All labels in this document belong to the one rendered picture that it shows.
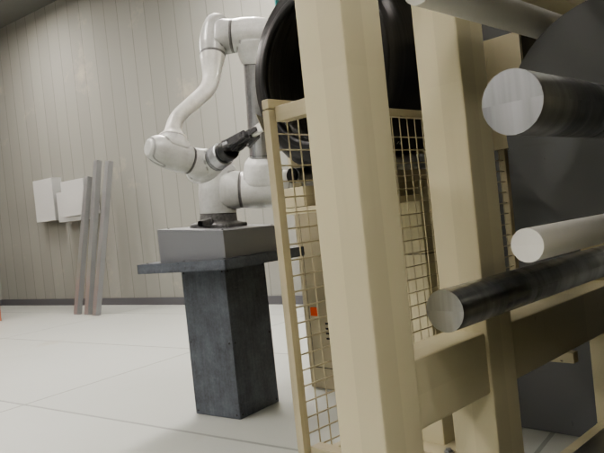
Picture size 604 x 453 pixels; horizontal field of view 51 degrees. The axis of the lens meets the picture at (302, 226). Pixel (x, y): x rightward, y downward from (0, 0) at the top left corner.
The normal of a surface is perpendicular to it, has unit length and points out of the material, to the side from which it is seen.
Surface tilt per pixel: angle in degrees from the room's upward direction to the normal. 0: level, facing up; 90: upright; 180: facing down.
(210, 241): 90
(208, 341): 90
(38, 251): 90
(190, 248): 90
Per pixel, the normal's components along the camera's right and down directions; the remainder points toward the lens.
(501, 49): -0.71, 0.08
